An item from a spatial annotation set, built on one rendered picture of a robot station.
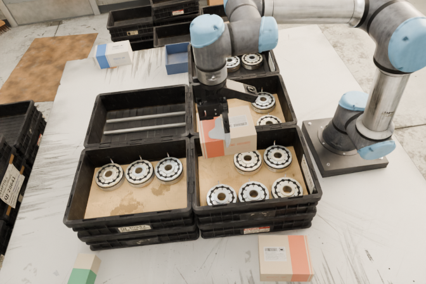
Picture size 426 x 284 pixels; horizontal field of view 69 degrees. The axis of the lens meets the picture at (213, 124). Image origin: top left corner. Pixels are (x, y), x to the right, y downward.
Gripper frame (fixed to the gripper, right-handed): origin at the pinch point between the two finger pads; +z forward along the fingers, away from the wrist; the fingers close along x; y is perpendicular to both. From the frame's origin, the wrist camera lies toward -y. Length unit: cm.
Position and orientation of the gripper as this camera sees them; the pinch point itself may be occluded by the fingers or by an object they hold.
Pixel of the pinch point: (225, 128)
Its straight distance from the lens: 93.1
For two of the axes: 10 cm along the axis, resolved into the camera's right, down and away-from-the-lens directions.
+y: -9.9, 1.6, -0.2
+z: 0.9, 6.7, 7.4
